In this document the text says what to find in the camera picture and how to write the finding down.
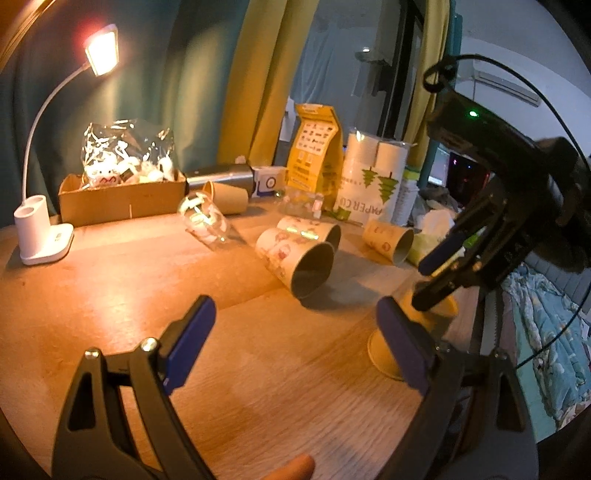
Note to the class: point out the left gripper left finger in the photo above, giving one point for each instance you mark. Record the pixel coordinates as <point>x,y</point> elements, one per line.
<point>94,439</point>

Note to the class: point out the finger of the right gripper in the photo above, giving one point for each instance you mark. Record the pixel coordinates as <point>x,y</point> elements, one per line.
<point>462,273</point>
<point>467,225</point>

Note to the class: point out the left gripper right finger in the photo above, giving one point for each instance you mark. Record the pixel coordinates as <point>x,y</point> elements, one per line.
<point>473,421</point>

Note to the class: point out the plain kraft paper cup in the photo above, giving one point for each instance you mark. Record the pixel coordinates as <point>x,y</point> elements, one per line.
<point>403,347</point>

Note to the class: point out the printed paper cup right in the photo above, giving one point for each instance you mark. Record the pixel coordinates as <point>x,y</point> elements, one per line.
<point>391,241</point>

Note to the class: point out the printed paper cup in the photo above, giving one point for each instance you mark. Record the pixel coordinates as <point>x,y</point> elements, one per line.
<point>301,264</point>
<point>391,241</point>
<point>312,229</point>

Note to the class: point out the printed paper cup front left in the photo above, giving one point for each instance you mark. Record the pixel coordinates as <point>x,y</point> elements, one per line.
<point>301,264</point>

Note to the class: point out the printed paper cup behind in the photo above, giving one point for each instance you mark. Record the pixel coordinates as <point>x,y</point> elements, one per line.
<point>312,229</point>

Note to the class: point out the small brown paper cup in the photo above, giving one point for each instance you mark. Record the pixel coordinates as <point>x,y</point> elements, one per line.
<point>230,200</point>

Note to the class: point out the clear plastic cup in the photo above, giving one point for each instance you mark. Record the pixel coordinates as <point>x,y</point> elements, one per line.
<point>203,218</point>

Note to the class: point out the fingertip at bottom edge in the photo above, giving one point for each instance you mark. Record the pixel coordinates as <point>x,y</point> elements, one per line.
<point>301,467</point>

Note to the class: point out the black monitor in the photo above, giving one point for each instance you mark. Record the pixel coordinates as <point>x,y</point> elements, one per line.
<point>465,178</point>

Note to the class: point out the paper cups pack bag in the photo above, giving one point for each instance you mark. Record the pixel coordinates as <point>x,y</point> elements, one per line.
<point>371,178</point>

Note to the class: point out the white air conditioner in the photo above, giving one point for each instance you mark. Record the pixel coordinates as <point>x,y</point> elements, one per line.
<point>508,87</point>

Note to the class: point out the yellow paper bag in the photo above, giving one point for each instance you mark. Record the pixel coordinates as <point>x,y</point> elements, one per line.
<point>315,161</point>

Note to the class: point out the small white carton box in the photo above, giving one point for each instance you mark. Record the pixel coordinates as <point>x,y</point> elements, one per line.
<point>268,180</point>

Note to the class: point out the yellow curtain right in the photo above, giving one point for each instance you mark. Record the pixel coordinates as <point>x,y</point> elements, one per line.
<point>435,33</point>

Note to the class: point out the yellow curtain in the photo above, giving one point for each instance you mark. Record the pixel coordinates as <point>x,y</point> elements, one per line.
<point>435,33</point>
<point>269,48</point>

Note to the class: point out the stainless steel thermos bottle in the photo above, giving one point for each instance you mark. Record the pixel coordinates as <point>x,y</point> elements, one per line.
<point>236,175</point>

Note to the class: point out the brown cardboard box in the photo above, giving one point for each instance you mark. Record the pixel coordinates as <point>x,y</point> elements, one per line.
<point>87,206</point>

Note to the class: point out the clear plastic snack bag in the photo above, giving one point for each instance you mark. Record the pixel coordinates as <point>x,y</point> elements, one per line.
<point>127,152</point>

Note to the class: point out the yellow curtain left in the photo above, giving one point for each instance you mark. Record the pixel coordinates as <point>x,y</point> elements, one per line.
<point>269,48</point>

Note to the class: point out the teal curtain left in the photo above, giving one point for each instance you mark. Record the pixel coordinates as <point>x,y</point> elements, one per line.
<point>165,62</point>

